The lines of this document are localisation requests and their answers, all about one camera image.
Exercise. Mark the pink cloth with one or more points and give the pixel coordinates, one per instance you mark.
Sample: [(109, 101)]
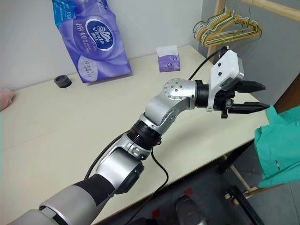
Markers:
[(5, 98)]

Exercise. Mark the large purple tissue pack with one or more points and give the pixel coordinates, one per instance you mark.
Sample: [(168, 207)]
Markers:
[(93, 39)]

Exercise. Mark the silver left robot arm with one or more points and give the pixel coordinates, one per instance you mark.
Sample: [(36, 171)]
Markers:
[(164, 110)]

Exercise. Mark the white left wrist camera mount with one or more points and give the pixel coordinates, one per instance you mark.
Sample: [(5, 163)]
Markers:
[(226, 68)]

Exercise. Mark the bundle of coloured hangers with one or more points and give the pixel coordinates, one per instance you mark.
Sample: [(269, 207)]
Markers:
[(196, 25)]

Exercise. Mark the black metal table frame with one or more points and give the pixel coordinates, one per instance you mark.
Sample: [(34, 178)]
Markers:
[(248, 206)]

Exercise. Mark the wooden clothes rack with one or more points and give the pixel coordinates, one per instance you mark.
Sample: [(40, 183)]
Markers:
[(269, 5)]

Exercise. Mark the green shorts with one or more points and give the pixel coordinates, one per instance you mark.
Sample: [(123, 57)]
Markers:
[(279, 145)]

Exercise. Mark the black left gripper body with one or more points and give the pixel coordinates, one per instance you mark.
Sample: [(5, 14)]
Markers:
[(226, 103)]

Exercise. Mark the small purple tissue box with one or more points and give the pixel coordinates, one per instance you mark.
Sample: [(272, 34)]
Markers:
[(169, 62)]

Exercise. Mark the dark rounded shape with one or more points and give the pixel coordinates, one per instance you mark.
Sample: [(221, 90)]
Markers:
[(189, 211)]

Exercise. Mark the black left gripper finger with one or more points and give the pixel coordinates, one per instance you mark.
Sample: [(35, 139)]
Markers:
[(250, 87), (250, 108)]

